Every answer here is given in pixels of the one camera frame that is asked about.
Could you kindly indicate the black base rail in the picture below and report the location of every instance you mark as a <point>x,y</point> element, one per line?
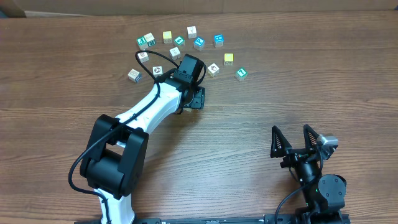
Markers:
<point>267,219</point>

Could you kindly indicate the green 4 wooden block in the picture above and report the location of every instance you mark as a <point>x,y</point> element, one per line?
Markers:
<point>179,41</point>

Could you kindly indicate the white X wooden block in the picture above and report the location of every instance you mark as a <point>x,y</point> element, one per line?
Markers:
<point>175,53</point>

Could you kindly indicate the blue P wooden block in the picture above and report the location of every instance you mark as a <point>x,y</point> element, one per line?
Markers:
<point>199,43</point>

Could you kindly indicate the white bulb picture block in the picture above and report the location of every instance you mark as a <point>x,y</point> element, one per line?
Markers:
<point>192,32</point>

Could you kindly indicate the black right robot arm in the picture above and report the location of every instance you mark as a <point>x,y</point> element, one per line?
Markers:
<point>324,194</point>

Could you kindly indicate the soccer ball wooden block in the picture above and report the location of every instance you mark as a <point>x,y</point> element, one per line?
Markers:
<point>157,71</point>

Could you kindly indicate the small yellow top block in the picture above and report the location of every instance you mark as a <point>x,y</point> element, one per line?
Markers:
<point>167,37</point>

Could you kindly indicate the white block blue side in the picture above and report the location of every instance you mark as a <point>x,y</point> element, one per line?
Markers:
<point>135,76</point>

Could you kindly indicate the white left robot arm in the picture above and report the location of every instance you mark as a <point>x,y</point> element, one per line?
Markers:
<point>114,157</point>

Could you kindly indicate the white block green 2 side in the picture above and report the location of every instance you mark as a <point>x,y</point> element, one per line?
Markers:
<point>150,39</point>

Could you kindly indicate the white red picture block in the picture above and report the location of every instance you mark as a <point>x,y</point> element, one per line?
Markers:
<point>143,57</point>

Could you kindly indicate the white hand picture block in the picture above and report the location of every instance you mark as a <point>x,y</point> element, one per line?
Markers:
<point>213,70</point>

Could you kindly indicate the green top corner block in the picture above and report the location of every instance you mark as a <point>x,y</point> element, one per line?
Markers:
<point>142,43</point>

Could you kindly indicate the blue top wooden block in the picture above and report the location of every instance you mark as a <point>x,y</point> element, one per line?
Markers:
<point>218,40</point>

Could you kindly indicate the green 7 wooden block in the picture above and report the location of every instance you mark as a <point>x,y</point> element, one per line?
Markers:
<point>241,74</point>

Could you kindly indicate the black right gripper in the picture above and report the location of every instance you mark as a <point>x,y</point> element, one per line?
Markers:
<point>295,155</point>

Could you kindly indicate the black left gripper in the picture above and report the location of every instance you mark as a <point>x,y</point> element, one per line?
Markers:
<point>198,99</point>

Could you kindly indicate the yellow top wooden block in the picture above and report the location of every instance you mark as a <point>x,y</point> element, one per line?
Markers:
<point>228,59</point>

